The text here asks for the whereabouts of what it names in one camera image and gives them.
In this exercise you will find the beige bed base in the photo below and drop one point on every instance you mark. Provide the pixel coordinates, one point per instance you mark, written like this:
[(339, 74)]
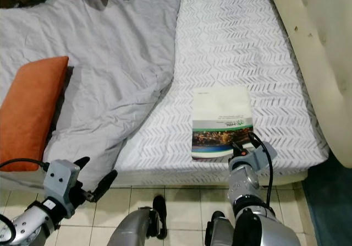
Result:
[(198, 179)]

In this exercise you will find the white softcover book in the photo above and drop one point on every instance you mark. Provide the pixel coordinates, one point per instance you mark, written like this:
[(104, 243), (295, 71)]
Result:
[(220, 108)]

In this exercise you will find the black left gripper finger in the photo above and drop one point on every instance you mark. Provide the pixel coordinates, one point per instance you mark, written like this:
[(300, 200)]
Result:
[(81, 162), (105, 185)]

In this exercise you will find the orange pillow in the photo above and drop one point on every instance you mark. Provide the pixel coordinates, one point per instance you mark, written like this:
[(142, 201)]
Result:
[(33, 114)]

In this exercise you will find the grey robot right leg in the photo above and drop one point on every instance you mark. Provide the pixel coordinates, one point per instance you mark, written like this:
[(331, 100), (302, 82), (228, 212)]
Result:
[(220, 235)]

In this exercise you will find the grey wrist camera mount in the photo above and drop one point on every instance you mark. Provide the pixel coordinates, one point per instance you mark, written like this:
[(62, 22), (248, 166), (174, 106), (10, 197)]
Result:
[(61, 182), (261, 157)]

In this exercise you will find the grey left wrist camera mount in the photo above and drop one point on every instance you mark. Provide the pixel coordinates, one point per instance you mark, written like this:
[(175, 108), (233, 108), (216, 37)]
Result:
[(61, 182)]

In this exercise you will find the grey robot left leg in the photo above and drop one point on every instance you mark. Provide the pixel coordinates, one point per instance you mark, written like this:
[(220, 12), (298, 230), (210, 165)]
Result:
[(132, 229)]

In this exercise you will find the mattress with white chevron sheet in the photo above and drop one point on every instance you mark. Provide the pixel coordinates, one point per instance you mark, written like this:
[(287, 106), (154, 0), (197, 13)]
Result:
[(225, 37)]

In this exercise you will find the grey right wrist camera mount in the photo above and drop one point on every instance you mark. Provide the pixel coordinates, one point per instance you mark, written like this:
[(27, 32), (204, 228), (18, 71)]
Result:
[(261, 157)]

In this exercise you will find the grey duvet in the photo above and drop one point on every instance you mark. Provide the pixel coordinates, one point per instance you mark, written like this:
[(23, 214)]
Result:
[(99, 48)]

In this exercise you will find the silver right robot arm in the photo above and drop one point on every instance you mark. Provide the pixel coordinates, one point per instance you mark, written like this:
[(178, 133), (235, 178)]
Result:
[(258, 218)]

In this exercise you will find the grey robot leg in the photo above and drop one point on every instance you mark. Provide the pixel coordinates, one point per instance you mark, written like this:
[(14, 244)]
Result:
[(132, 229), (220, 235)]

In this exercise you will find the beige upholstered headboard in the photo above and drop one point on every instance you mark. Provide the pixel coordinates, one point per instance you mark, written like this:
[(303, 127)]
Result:
[(313, 48)]

